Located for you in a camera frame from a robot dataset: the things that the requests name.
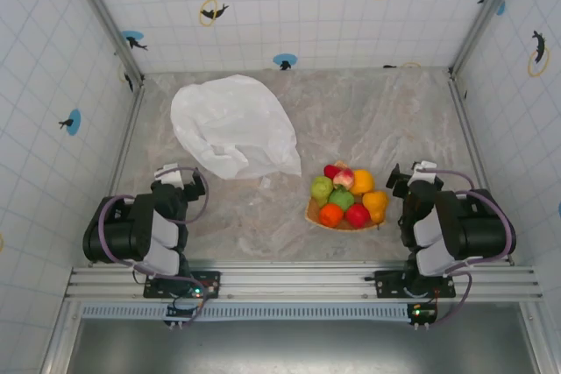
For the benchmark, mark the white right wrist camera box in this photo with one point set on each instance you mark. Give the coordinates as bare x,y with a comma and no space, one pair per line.
425,174

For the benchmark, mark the left aluminium table side rail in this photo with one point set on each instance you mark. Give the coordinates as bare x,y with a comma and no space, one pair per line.
127,142

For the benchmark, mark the yellow pear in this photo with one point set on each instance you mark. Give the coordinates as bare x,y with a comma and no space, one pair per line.
376,204

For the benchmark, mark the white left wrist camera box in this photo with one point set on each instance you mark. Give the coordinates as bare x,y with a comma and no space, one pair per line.
171,177

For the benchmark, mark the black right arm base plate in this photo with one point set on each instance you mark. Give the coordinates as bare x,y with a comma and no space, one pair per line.
388,284

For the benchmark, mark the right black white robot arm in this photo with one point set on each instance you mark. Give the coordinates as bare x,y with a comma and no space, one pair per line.
473,229

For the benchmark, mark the yellow-green apple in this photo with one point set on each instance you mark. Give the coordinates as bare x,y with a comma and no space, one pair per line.
321,188

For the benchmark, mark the right aluminium frame post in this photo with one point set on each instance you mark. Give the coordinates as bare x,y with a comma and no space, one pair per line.
488,10

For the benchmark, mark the white plastic bag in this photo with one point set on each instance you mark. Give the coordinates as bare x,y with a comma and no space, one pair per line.
236,124

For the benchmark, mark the aluminium mounting rail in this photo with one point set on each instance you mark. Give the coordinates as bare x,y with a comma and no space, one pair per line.
298,280

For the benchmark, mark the aluminium table side rail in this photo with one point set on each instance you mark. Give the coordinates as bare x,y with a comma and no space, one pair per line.
127,142
471,137

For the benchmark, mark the woven triangular bamboo basket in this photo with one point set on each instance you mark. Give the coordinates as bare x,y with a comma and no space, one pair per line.
346,227

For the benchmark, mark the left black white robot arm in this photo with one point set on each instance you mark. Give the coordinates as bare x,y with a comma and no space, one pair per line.
122,229

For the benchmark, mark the yellow orange round fruit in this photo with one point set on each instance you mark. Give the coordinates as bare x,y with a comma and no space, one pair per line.
364,181

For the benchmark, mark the green round fruit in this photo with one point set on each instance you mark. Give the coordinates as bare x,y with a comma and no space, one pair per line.
342,199

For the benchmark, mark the left aluminium frame post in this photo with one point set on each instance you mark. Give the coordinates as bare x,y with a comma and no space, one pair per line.
103,15

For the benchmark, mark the pink peach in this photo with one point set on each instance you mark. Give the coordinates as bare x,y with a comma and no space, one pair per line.
344,179

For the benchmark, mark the right small circuit board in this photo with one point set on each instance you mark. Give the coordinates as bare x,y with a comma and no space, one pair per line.
421,313

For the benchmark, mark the bright red apple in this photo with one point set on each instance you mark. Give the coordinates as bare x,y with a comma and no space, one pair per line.
357,215

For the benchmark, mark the left small circuit board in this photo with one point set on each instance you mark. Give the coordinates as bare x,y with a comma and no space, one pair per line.
179,312

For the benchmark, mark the aluminium frame post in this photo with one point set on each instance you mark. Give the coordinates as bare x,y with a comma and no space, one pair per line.
488,10
103,15

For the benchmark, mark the right aluminium table side rail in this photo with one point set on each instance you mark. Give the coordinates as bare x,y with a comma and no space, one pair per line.
471,137

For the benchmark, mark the small dark red apple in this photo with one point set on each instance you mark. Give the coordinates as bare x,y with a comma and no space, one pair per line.
329,171

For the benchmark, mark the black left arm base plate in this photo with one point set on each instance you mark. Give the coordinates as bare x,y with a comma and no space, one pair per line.
210,284

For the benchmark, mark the small circuit board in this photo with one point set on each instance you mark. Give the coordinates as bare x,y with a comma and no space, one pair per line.
421,313
179,312

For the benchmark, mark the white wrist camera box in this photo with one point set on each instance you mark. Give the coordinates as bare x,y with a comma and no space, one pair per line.
425,174
171,177

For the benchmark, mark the orange tangerine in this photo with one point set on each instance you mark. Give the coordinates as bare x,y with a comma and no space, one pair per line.
331,215

